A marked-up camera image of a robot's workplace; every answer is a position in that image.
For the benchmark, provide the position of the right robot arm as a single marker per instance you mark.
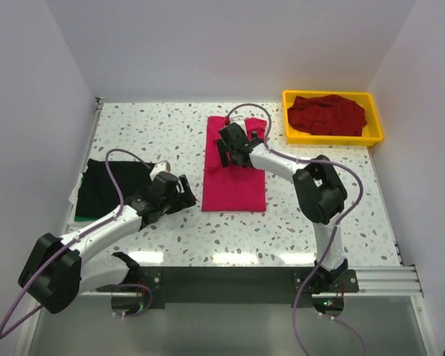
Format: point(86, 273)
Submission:
point(319, 191)

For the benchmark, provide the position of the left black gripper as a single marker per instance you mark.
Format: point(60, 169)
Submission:
point(182, 193)

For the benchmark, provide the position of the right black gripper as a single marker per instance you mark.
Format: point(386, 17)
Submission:
point(229, 153)

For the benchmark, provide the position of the folded black t shirt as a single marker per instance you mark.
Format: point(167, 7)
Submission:
point(130, 177)

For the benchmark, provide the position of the yellow plastic bin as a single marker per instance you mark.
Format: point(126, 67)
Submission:
point(372, 132)

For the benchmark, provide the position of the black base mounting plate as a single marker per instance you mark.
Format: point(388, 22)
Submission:
point(157, 286)

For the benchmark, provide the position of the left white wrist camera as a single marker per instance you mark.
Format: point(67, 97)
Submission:
point(163, 166)

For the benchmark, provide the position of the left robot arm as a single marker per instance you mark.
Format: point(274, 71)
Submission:
point(61, 268)

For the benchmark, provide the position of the dark red t shirt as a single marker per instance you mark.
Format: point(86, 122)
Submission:
point(330, 115)

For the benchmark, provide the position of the white folded t shirt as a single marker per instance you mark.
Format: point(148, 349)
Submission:
point(75, 191)

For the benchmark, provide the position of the pink t shirt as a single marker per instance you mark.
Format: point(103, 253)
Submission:
point(231, 189)

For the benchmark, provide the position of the aluminium table frame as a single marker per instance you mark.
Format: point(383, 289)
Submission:
point(383, 318)

